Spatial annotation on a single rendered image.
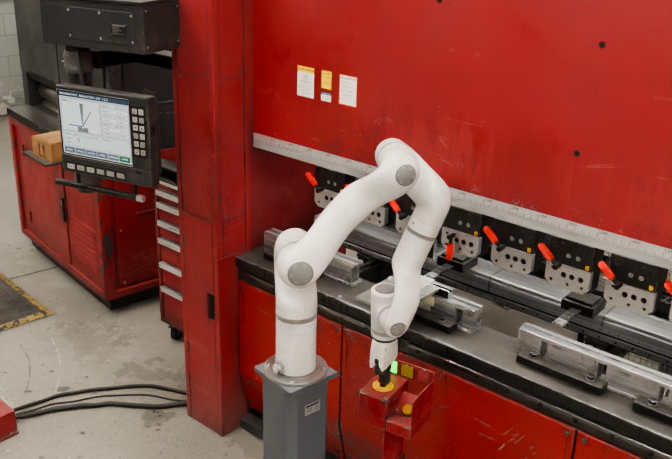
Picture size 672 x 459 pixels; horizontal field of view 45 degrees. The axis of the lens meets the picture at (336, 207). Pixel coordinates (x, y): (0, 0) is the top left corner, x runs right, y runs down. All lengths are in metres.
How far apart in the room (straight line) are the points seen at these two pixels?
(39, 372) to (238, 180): 1.68
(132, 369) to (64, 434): 0.58
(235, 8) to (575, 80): 1.37
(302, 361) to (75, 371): 2.26
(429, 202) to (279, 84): 1.16
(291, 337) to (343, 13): 1.22
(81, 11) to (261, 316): 1.42
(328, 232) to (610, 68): 0.93
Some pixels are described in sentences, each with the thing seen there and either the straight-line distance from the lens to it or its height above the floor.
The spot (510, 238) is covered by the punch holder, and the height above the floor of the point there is 1.29.
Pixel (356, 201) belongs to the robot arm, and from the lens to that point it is 2.22.
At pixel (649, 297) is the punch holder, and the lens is 2.61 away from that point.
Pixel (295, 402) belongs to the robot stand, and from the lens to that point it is 2.44.
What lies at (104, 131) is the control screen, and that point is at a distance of 3.33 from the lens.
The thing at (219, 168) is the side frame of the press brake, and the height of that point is 1.29.
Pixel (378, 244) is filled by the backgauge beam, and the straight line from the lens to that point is 3.45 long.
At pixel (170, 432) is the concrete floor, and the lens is 3.97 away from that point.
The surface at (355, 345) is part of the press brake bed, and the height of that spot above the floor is 0.71.
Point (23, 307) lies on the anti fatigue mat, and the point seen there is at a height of 0.01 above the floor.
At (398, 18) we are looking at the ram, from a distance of 2.84.
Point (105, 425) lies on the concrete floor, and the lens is 4.07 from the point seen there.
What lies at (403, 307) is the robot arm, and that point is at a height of 1.25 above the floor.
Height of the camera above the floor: 2.32
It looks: 21 degrees down
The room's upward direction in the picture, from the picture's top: 2 degrees clockwise
